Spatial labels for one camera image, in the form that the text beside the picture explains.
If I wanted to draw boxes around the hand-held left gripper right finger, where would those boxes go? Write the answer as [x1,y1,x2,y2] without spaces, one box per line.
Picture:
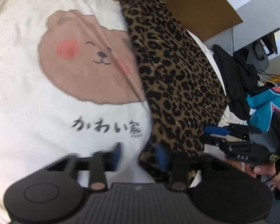
[154,143,227,192]

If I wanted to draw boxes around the flattened cardboard box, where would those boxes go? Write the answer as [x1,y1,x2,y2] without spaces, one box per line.
[58,0,244,41]

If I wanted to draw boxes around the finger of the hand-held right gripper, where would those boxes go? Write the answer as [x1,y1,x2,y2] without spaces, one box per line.
[204,124,264,137]
[201,134,253,155]

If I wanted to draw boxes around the person's right hand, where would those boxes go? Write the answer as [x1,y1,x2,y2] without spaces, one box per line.
[226,160,280,193]

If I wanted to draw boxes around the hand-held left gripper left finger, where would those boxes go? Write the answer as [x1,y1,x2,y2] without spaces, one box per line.
[43,142,123,192]

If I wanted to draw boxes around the leopard print pants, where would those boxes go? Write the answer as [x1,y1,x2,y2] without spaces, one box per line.
[120,0,231,190]

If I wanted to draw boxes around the crumpled black clothing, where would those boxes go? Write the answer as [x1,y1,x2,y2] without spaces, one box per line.
[233,48,260,92]

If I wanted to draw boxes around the teal jersey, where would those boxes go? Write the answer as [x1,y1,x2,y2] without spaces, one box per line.
[245,83,280,133]

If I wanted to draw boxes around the folded black sweater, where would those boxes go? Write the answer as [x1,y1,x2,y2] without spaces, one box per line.
[211,44,251,118]

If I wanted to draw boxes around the bear print blanket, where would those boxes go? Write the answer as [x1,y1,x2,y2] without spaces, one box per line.
[0,0,245,224]

